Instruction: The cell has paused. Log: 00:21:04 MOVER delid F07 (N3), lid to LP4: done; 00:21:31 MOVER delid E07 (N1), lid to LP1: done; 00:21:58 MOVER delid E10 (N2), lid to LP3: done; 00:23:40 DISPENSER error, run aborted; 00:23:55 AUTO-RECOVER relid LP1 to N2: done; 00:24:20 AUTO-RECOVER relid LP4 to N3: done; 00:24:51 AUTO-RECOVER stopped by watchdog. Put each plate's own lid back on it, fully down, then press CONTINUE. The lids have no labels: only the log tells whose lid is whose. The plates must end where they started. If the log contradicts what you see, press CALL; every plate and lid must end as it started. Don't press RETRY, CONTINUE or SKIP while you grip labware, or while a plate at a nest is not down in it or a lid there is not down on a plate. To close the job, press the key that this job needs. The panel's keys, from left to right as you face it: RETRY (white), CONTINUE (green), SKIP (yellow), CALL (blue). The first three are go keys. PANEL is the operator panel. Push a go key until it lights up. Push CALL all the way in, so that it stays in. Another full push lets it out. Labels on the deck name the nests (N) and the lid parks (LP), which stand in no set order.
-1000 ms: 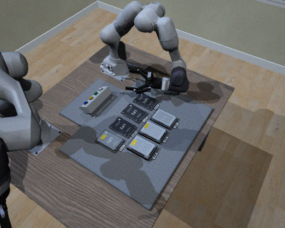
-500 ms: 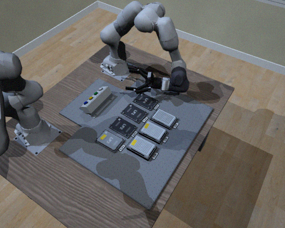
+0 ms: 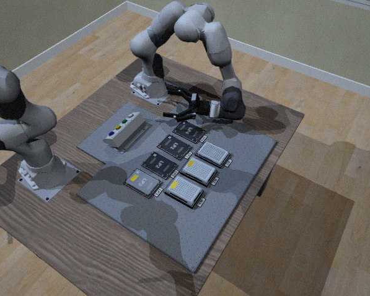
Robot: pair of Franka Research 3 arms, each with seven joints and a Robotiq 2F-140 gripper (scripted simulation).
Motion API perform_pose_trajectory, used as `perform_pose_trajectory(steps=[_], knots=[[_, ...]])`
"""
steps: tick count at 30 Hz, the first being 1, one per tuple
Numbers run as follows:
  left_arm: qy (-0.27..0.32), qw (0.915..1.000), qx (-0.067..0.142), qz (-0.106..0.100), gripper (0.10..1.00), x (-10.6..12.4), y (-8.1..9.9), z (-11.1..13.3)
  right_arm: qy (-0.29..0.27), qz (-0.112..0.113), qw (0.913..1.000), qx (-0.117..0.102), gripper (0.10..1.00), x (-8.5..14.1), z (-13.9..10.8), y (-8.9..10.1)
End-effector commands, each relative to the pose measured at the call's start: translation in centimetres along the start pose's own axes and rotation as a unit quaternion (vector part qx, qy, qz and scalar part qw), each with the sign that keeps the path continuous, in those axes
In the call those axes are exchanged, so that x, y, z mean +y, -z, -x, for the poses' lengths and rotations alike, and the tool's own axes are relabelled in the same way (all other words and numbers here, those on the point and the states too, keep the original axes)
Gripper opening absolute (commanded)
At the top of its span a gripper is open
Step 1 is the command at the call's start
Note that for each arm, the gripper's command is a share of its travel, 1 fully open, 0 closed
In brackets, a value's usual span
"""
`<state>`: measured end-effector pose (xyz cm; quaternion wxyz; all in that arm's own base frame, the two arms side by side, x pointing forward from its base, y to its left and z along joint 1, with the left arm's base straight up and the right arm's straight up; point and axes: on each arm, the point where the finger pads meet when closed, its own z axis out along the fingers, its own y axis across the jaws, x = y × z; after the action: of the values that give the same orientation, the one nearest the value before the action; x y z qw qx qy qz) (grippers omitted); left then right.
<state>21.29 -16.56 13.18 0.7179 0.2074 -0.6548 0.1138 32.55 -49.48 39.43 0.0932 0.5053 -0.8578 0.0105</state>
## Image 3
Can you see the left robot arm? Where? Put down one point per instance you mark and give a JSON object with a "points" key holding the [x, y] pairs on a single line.
{"points": [[190, 24]]}

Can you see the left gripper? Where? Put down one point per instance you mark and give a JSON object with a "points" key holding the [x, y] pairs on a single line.
{"points": [[202, 109]]}

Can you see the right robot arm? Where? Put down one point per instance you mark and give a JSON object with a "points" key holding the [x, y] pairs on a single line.
{"points": [[42, 169]]}

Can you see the grey operator panel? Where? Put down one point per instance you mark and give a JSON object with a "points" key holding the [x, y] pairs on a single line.
{"points": [[126, 132]]}

